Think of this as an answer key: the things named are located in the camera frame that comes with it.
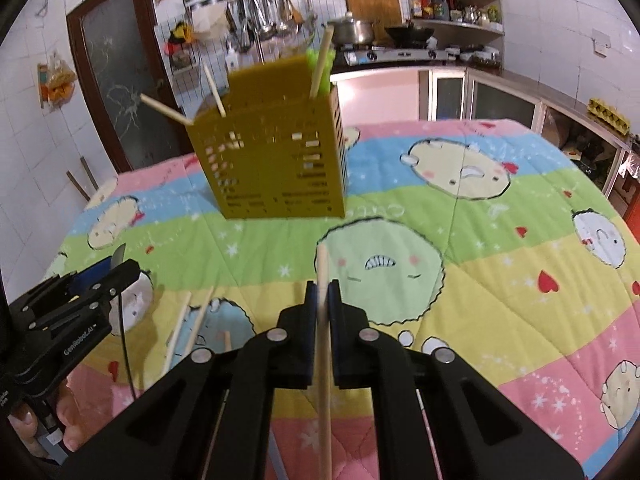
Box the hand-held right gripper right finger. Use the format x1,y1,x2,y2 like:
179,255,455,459
327,280,587,480

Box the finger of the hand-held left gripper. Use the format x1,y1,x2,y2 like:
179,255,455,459
26,259,142,334
9,256,115,309

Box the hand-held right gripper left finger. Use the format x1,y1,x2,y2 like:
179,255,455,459
59,280,321,480

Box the yellow perforated utensil holder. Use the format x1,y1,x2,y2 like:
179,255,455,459
186,55,347,220

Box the green plastic utensil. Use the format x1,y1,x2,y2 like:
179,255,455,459
306,46,335,95

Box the row of hanging kitchen utensils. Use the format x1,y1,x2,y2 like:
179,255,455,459
224,0,307,54

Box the person's left hand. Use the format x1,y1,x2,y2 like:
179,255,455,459
10,381,96,461

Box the printed cartoon blanket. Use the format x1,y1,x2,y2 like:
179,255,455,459
44,119,640,480

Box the hanging plastic bag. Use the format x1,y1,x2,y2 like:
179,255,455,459
37,52,79,109

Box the brown framed glass door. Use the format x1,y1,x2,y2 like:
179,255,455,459
66,0,194,174

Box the yellow and red toy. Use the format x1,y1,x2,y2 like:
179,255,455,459
167,19,196,74

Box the gas stove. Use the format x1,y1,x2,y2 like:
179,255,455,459
344,44,459,67

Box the kitchen counter cabinet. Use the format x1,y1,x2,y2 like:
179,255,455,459
329,62,632,197

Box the steel pot with lid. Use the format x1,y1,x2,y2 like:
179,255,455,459
327,11,376,47

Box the black wok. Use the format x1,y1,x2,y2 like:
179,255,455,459
383,22,435,46

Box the corner shelf with bottles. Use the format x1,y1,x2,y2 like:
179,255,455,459
405,0,506,64

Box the yellow egg carton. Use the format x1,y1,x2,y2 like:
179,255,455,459
587,97,632,134

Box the wooden sticks against wall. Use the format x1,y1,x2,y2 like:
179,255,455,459
66,156,99,202

